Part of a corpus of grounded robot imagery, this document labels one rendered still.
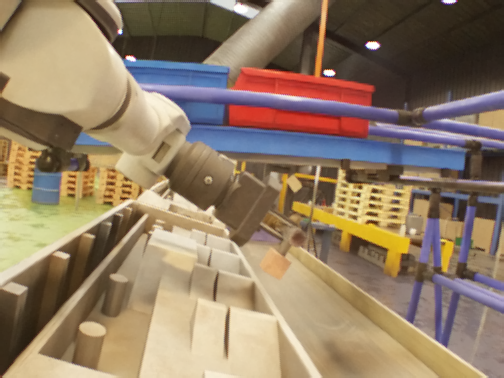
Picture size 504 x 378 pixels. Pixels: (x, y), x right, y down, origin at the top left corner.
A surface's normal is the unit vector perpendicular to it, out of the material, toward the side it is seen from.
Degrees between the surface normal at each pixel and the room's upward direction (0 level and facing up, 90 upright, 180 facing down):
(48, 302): 90
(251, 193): 90
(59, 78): 98
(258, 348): 31
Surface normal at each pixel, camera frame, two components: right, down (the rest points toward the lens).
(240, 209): 0.19, 0.07
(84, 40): 0.65, 0.26
